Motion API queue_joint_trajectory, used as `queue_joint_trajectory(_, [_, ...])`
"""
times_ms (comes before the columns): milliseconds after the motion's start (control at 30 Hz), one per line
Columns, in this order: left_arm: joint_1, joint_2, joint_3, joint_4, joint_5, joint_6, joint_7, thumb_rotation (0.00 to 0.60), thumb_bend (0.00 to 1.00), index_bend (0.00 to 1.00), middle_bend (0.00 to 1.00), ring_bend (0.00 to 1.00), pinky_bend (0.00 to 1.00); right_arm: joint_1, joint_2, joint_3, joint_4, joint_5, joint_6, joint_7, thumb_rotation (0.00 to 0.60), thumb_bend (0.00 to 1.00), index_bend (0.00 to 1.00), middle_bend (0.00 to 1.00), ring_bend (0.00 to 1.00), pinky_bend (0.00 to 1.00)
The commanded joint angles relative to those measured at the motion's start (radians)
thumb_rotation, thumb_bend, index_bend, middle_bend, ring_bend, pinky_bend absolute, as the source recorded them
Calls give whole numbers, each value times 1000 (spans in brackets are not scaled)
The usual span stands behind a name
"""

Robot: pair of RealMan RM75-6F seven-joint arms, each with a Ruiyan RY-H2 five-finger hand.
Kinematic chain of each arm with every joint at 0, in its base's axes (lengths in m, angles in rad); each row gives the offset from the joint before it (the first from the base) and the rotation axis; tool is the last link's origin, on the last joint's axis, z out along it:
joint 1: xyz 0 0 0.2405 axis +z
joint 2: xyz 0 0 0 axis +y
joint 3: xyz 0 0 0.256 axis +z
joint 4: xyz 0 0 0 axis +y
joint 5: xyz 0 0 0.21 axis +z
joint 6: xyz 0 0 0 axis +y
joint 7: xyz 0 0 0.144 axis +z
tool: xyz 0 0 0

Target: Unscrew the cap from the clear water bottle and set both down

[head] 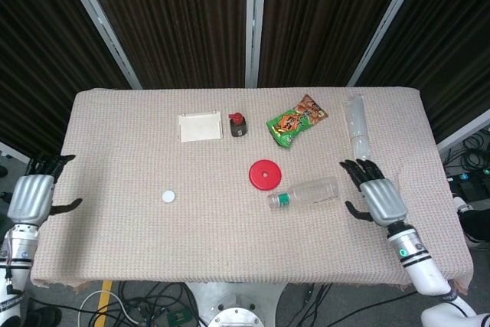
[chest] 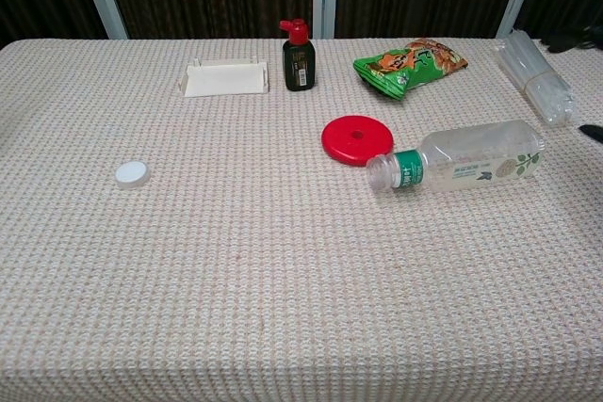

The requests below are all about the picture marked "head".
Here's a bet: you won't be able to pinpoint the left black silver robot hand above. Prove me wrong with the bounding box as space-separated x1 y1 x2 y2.
7 154 83 225

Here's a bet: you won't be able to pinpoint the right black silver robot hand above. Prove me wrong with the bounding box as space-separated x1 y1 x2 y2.
339 158 407 227

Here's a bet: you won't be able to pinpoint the clear plastic bottle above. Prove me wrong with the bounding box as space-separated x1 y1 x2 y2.
267 176 341 212

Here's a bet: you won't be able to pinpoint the beige cloth-covered table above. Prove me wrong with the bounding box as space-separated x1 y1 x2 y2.
30 87 472 293

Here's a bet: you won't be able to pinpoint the small black red bottle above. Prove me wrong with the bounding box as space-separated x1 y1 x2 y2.
228 112 248 139

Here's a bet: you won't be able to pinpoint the clear plastic sleeve pack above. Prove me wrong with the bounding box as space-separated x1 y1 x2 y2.
343 95 372 163

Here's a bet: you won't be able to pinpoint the black shoe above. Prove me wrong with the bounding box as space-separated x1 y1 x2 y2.
27 305 63 327
455 196 490 247

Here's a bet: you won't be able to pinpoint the green orange snack bag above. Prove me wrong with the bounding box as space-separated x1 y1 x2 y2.
266 93 329 149

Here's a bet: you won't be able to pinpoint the red round plastic disc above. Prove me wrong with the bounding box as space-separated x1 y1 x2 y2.
248 159 283 191

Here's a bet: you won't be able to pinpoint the dark brown partition panel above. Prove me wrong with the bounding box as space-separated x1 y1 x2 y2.
0 0 133 162
78 0 250 89
258 0 414 88
355 0 490 144

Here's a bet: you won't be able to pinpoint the green circuit board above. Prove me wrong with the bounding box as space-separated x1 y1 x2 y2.
167 308 189 327

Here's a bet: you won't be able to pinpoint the white partition base rail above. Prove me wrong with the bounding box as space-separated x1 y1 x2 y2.
0 141 31 169
436 108 490 154

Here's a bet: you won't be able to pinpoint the black cables with blue plugs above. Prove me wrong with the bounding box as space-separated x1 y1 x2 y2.
443 129 490 190

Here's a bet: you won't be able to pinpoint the white floor cable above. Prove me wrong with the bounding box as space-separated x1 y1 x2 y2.
78 290 145 327

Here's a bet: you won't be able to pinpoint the tangled black floor cables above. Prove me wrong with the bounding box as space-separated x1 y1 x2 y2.
110 280 210 327

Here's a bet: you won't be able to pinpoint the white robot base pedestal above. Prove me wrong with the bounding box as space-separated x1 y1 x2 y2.
185 280 296 327

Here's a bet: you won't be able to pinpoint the grey partition post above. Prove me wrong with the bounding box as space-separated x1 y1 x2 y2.
346 0 429 88
57 0 143 90
244 0 268 89

